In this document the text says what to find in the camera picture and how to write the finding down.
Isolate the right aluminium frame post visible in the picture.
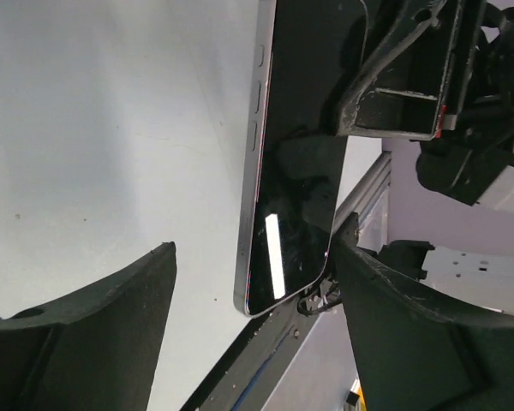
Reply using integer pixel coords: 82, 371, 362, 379
334, 152, 391, 230

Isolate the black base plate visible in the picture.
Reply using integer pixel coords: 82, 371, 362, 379
181, 300, 319, 410

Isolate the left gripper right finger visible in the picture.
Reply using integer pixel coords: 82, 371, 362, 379
332, 213, 514, 410

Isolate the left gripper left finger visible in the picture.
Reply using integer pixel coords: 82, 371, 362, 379
0, 242, 176, 410

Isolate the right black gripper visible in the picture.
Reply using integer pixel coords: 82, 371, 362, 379
333, 1, 514, 208

